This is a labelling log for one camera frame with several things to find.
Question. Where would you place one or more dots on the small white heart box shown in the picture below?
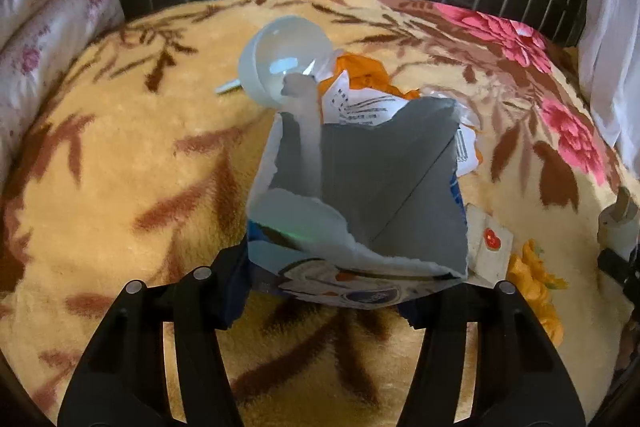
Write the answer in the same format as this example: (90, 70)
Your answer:
(487, 257)

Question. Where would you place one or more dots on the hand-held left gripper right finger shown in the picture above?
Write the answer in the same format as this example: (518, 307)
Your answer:
(440, 309)

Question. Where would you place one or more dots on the orange white packet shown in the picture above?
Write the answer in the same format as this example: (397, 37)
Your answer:
(360, 102)

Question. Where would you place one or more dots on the white pink-flowered curtain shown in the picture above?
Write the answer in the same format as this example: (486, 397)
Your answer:
(615, 32)

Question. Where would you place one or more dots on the white plastic straw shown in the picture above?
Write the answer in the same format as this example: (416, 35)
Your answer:
(227, 88)

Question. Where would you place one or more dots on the torn foil bag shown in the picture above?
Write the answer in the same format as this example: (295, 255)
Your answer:
(390, 187)

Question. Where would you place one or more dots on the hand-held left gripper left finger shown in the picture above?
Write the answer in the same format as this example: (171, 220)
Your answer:
(232, 292)

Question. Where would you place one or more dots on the yellow floral fleece blanket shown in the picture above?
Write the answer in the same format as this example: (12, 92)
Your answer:
(125, 157)

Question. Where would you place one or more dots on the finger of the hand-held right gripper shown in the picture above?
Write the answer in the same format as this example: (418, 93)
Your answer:
(617, 269)

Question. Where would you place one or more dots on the orange plastic toy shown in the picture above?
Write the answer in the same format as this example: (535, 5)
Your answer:
(535, 287)

